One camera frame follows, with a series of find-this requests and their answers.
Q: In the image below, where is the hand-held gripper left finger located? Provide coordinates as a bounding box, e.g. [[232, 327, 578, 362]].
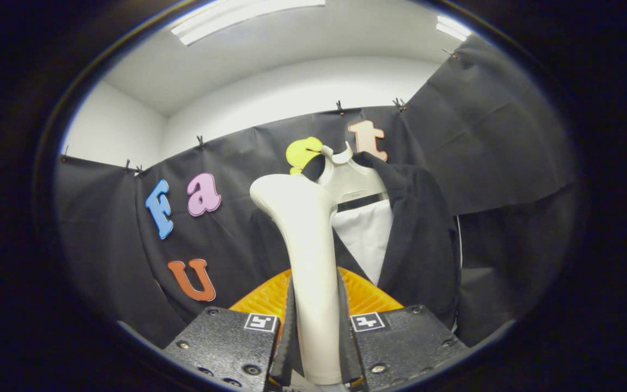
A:
[[162, 268, 299, 392]]

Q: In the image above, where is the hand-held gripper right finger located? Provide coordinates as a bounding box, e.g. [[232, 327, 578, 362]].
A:
[[337, 267, 469, 392]]

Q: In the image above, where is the white garment steamer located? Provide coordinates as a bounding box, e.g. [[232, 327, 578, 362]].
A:
[[249, 173, 342, 386]]

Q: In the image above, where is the black jacket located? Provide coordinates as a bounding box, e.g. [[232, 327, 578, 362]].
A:
[[251, 151, 462, 330]]

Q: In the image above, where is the white mannequin torso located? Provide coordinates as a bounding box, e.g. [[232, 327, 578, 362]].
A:
[[318, 142, 396, 286]]

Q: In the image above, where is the black backdrop cloth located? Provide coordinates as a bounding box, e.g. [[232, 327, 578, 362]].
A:
[[55, 34, 578, 349]]

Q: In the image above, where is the ceiling light panel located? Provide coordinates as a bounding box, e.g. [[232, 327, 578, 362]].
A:
[[436, 15, 473, 42], [171, 0, 326, 46]]

